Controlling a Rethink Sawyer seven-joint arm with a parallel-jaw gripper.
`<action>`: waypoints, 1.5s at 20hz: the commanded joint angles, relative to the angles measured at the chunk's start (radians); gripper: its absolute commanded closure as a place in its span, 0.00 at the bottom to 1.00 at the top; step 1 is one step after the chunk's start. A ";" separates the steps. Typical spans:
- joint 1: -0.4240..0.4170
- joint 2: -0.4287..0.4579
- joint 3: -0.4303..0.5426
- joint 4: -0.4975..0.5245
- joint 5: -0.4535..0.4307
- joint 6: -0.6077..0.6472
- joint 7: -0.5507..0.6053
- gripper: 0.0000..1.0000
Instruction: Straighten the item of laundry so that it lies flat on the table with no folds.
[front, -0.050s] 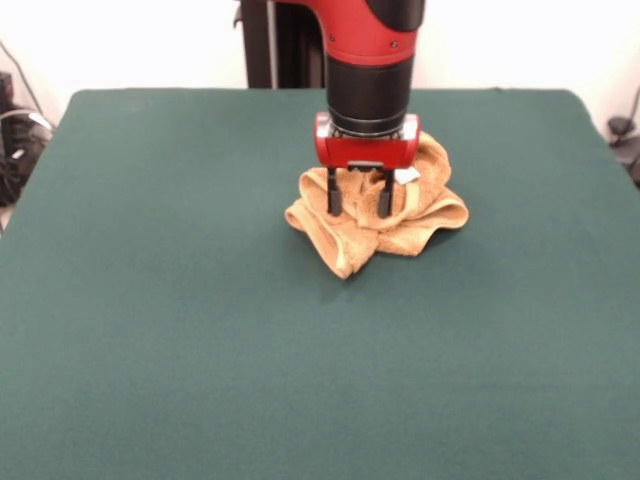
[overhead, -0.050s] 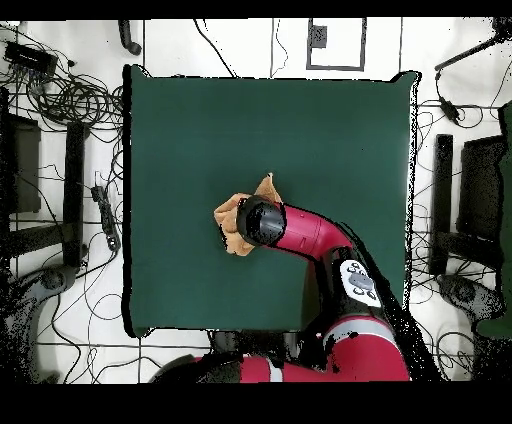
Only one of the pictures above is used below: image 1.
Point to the yellow terry towel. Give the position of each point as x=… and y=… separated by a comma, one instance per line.
x=350, y=240

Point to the dark green tablecloth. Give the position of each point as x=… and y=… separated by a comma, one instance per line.
x=150, y=325

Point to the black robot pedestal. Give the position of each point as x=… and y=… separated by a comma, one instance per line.
x=295, y=50

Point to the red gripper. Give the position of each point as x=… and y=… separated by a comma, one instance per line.
x=365, y=152

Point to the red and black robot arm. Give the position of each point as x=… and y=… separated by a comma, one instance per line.
x=370, y=95

